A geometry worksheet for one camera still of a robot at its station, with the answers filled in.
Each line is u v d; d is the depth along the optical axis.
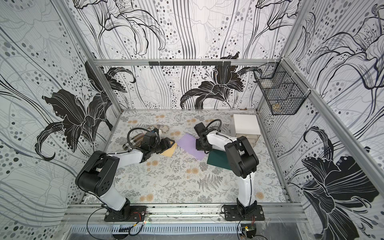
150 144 0.75
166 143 0.83
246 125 0.93
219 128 0.70
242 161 0.51
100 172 0.48
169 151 0.89
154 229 0.69
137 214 0.73
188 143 0.96
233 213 0.72
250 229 0.70
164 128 1.03
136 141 0.97
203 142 0.74
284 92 0.91
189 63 0.93
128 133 0.76
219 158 0.93
